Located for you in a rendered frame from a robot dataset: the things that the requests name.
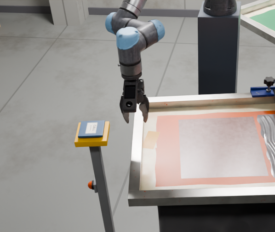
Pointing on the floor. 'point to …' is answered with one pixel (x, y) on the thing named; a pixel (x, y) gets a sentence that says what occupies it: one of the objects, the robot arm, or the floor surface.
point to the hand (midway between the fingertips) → (136, 121)
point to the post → (99, 172)
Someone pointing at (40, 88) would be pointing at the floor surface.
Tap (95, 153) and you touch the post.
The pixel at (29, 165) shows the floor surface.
